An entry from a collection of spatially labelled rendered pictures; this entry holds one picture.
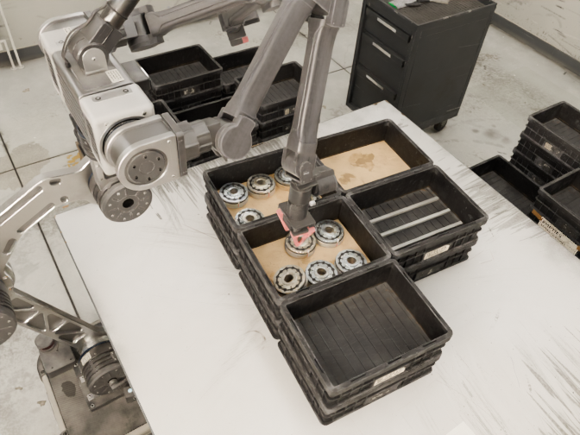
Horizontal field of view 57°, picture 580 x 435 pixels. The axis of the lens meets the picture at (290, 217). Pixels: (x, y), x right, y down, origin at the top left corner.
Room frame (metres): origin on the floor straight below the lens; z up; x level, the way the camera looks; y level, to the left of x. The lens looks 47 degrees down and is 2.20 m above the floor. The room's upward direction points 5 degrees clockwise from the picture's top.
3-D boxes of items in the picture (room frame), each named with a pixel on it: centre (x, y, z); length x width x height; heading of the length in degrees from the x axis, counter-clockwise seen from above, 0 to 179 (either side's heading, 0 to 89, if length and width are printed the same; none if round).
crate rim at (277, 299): (1.09, -0.08, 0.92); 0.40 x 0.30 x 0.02; 121
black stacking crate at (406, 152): (1.55, -0.27, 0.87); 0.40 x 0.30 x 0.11; 121
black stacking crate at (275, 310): (1.09, -0.08, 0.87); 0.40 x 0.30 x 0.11; 121
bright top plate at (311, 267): (1.03, -0.11, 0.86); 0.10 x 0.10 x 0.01
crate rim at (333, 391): (0.83, -0.24, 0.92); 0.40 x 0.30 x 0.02; 121
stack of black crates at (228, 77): (2.79, 0.36, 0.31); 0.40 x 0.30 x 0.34; 127
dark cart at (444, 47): (3.00, -0.67, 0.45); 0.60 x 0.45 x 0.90; 126
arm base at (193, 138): (0.90, 0.24, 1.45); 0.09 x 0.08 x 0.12; 36
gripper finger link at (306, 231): (0.97, -0.02, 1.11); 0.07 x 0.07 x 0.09; 31
